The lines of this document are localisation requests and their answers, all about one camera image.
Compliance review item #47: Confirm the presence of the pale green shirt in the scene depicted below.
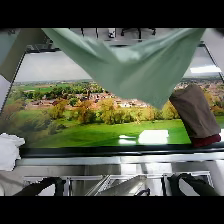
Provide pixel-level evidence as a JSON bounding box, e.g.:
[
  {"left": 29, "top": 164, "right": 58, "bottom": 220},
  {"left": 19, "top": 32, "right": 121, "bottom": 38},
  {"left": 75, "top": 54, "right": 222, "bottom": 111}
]
[{"left": 41, "top": 28, "right": 207, "bottom": 110}]

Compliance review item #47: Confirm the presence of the brown garment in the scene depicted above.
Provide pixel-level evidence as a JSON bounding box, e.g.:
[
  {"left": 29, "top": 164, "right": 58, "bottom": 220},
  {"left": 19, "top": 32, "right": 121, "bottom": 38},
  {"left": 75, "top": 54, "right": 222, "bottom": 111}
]
[{"left": 168, "top": 83, "right": 222, "bottom": 140}]

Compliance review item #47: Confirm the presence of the dark red garment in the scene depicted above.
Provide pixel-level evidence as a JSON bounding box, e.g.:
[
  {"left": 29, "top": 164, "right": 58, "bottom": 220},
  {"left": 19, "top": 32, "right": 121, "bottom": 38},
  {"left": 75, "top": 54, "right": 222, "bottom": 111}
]
[{"left": 190, "top": 133, "right": 222, "bottom": 149}]

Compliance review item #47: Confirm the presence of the white garment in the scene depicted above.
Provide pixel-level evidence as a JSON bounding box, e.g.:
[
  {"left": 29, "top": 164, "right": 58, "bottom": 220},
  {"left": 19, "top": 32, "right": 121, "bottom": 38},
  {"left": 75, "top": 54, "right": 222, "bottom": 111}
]
[{"left": 0, "top": 132, "right": 26, "bottom": 172}]

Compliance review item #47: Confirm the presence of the silver frame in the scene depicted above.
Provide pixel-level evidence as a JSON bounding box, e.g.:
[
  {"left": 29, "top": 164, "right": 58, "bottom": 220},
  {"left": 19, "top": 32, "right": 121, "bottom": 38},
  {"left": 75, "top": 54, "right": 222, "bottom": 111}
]
[{"left": 15, "top": 152, "right": 224, "bottom": 197}]

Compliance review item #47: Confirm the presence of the black cable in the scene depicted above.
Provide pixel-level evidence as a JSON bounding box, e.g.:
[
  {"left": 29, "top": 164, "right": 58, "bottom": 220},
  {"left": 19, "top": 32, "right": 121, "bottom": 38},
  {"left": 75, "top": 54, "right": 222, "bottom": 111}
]
[{"left": 134, "top": 187, "right": 152, "bottom": 197}]

